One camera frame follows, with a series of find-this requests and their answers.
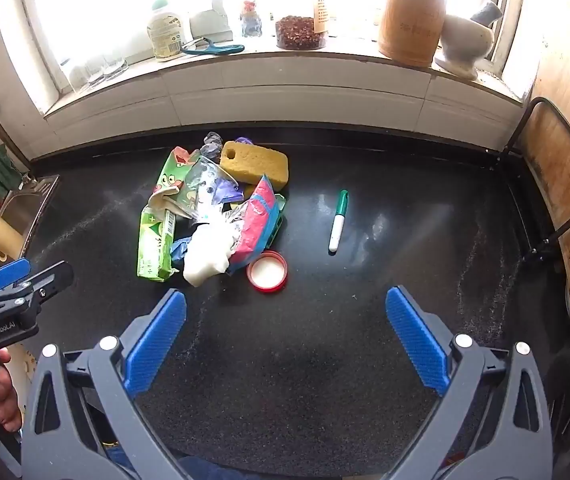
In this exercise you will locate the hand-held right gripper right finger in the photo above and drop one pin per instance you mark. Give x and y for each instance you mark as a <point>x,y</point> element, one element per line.
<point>415,340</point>

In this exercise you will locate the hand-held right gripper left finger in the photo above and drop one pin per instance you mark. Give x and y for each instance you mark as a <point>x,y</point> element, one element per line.
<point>157,340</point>

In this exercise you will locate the blue wrapper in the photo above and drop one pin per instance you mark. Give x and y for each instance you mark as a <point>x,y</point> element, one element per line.
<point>179,252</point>

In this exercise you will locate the green carton packet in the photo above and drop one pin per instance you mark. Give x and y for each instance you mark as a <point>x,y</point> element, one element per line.
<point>155,245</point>

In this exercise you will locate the white plastic bag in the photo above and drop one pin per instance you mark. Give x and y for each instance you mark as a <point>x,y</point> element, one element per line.
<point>205,255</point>

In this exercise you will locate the red jar lid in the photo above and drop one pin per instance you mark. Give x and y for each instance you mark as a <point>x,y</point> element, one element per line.
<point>266,272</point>

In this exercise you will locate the green and white marker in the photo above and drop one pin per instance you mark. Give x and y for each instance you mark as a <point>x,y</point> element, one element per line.
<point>337,225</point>

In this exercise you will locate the silver foil wrapper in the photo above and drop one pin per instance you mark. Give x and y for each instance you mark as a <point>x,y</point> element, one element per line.
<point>236,225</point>

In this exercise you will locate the pink snack packet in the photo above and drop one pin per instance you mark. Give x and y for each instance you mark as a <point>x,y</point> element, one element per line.
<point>255,220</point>

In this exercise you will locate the green cartoon snack packet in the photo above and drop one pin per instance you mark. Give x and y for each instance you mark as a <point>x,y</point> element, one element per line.
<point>170,170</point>

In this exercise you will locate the white patterned pouch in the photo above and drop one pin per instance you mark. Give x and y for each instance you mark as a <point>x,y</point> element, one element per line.
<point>200,182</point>

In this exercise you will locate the grey foil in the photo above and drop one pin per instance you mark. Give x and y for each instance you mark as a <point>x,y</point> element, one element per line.
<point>211,144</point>

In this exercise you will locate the yellow sponge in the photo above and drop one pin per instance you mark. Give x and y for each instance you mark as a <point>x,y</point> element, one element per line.
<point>257,162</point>

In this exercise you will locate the stainless steel sink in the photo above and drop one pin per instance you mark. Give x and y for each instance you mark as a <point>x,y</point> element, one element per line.
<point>20,210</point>

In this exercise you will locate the clear drinking glass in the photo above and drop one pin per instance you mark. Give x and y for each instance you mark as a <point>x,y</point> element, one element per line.
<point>94,72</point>
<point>115,66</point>

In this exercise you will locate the dish soap bottle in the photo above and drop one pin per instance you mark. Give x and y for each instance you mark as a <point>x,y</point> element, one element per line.
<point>166,30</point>

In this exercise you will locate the teal vegetable peeler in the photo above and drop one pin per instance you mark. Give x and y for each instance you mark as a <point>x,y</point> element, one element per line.
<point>215,48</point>

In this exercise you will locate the grey box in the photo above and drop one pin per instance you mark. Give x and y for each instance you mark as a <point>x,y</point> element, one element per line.
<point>210,25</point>

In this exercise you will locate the white stone mortar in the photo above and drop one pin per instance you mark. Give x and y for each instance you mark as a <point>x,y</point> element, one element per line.
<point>465,45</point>

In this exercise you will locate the wooden utensil holder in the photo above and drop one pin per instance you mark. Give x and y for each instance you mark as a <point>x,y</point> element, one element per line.
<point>410,22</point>

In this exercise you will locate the white stone pestle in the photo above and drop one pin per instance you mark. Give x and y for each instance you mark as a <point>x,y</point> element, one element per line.
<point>487,11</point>

